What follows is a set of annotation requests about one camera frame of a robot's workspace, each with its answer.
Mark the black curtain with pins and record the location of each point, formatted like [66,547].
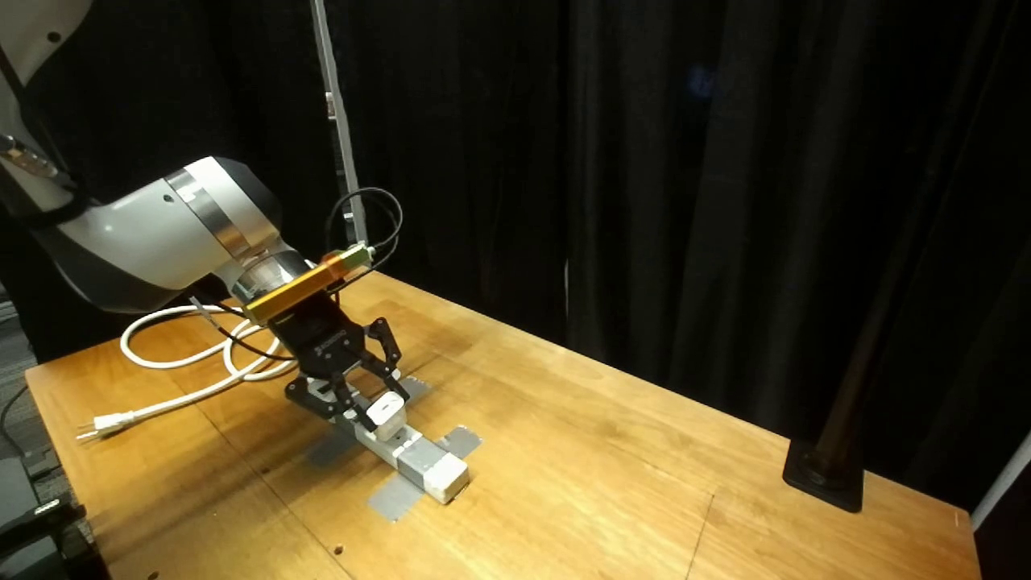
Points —
[699,163]

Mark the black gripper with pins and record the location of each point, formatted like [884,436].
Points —
[323,340]

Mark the dark post with black foot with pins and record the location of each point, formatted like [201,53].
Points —
[827,471]

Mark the white charging adaptor cube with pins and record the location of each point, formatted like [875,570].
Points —
[385,411]

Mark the gold wrist camera bar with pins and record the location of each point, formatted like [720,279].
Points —
[312,279]

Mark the white power strip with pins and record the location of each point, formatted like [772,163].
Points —
[418,387]

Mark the white vertical pole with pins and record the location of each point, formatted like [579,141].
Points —
[1003,478]

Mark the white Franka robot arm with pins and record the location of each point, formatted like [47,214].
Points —
[139,235]

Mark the thin grey metal pole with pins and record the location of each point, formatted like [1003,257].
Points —
[339,117]

